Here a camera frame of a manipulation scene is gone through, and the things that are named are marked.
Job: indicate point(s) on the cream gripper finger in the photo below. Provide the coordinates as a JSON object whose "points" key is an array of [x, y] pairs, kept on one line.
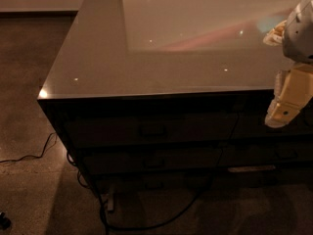
{"points": [[276, 35], [292, 92]]}

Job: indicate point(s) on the grey power strip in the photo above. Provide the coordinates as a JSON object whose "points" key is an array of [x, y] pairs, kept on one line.
{"points": [[110, 200]]}

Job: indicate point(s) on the small black floor object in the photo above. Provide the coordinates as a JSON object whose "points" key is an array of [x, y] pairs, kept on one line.
{"points": [[5, 222]]}

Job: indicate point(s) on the drawer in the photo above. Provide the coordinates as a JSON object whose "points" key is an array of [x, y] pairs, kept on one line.
{"points": [[124, 131], [152, 160], [254, 127], [153, 181], [266, 153]]}

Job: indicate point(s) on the dark glossy drawer cabinet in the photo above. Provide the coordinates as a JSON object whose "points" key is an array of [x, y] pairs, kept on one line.
{"points": [[131, 58]]}

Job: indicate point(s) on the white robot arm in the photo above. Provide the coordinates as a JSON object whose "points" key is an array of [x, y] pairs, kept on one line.
{"points": [[298, 37]]}

